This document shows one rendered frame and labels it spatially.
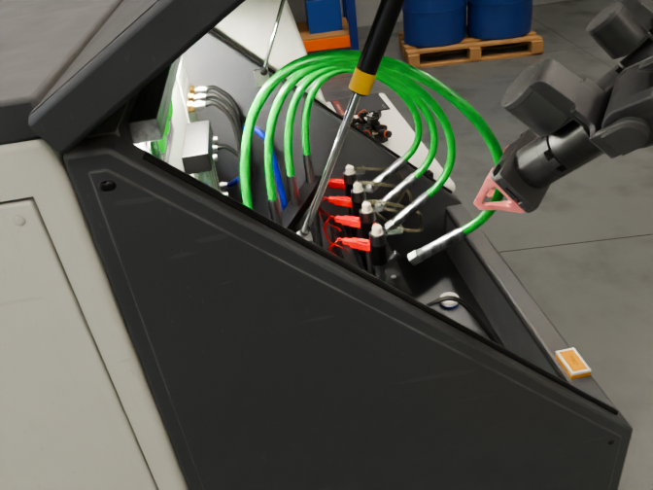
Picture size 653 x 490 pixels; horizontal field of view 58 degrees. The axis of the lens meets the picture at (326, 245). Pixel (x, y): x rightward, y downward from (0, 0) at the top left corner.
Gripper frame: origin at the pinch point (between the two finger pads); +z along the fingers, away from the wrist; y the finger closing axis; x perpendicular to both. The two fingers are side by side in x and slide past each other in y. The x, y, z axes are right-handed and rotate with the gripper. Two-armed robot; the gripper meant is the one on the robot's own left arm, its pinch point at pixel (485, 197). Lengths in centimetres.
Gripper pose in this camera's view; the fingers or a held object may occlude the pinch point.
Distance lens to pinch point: 84.9
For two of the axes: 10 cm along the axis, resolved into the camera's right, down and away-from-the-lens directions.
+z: -4.3, 3.4, 8.4
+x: 7.3, 6.8, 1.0
